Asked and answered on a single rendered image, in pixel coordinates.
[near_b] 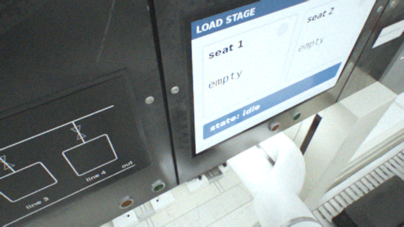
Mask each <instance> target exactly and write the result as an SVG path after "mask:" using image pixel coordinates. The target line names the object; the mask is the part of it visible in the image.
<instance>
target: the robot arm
mask: <svg viewBox="0 0 404 227"><path fill-rule="evenodd" d="M226 162H227V163H228V164H229V165H230V166H231V168H232V170H234V172H235V173H236V175H237V177H238V178H240V180H241V181H242V182H243V184H244V185H245V187H246V188H247V190H248V191H249V192H250V193H251V194H252V196H253V198H254V200H253V206H254V211H255V214H256V216H257V218H258V220H259V223H260V224H261V226H262V227H322V225H321V224H320V222H319V221H318V220H317V219H316V218H315V217H314V215H313V214H312V213H311V212H310V210H309V209H308V208H307V207H306V206H305V204H304V203H303V202H302V201H301V199H300V198H299V197H298V196H299V195H300V193H301V190H302V186H303V184H304V180H305V162H304V158H303V155H302V153H301V152H300V149H299V148H298V146H297V145H295V144H294V143H293V142H292V140H291V139H290V138H289V137H288V136H287V135H285V134H284V133H282V132H281V133H279V134H277V135H275V136H273V137H271V138H269V139H267V140H266V141H264V142H262V143H260V144H258V145H255V146H253V147H252V148H250V149H249V150H246V151H244V152H242V153H240V154H238V155H236V156H234V157H232V159H229V160H227V161H226Z"/></svg>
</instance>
